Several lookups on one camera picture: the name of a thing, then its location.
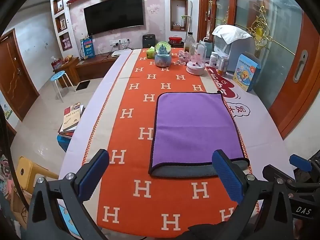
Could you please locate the orange letter-patterned blanket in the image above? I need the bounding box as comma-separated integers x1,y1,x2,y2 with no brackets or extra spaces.
96,47,260,236

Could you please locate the silver door handle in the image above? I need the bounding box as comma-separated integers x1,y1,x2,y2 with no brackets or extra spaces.
293,50,309,84

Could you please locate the wood-framed glass sliding door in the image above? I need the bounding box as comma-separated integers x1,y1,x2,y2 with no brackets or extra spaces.
235,0,320,139

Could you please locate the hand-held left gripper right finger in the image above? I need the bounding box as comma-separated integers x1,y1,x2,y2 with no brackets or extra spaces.
212,149,295,240

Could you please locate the pale blue water dispenser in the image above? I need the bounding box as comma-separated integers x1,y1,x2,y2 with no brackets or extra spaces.
214,36,256,74

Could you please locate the purple towel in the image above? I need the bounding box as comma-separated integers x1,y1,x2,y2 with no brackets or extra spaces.
148,92,250,178

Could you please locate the white jug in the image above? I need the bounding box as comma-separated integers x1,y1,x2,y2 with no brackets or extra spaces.
199,37,213,58

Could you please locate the black floor mat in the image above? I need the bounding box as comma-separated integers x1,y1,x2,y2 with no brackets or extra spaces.
75,80,91,92

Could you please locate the black heater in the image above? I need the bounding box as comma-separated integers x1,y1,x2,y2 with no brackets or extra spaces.
142,34,156,49

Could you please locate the gold door ornament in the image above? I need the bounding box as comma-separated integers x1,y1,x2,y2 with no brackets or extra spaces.
246,4,273,50

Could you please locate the brown wooden door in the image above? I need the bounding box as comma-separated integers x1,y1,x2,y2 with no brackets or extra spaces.
0,28,40,122

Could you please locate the castle snow globe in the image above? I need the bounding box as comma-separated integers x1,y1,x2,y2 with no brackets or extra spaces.
154,41,173,67

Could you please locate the blue round stool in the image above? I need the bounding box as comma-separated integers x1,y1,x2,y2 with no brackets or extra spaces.
50,71,78,103

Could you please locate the stack of books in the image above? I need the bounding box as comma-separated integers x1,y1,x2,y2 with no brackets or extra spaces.
58,102,86,137

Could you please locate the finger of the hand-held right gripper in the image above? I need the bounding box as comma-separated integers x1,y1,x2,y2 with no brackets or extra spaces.
289,154,320,173
262,164,300,189

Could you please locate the red tissue packet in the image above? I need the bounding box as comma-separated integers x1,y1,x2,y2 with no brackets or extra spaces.
51,57,63,71

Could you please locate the blue poster board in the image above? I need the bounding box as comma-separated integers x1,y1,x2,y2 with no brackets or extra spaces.
80,37,94,59

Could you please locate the cardboard box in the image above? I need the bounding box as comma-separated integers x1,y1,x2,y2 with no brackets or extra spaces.
9,192,33,231

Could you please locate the glass dome pink base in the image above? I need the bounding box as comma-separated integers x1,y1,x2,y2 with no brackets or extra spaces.
186,42,207,76

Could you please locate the white set-top box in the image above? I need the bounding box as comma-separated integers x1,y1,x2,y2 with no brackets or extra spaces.
110,50,133,59

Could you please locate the red pot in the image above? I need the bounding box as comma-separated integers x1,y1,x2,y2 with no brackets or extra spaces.
169,36,185,47

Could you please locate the white medicine bottle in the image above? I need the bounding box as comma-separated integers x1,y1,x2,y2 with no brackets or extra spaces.
209,52,219,68

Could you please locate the black flat television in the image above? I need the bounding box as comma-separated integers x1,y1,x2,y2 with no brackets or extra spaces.
83,0,146,36

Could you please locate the glass bottle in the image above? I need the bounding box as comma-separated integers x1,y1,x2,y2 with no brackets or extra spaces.
184,32,197,55

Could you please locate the white cloth cover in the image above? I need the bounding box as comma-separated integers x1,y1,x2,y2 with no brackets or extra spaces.
212,25,254,46

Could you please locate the wall power outlet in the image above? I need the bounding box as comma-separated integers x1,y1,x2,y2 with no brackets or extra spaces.
110,38,131,46

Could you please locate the yellow plastic chair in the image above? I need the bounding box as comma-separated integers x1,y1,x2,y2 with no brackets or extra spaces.
16,156,59,196

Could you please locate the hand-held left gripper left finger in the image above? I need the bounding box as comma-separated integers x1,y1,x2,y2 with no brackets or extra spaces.
26,149,110,240

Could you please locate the pink toy figurine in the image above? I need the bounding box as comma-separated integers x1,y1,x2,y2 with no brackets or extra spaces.
177,50,191,65

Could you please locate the blue duck-print box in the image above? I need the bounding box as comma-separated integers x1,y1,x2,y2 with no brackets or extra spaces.
232,53,261,92

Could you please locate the wooden television cabinet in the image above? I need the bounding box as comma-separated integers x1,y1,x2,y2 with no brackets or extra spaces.
52,51,131,89

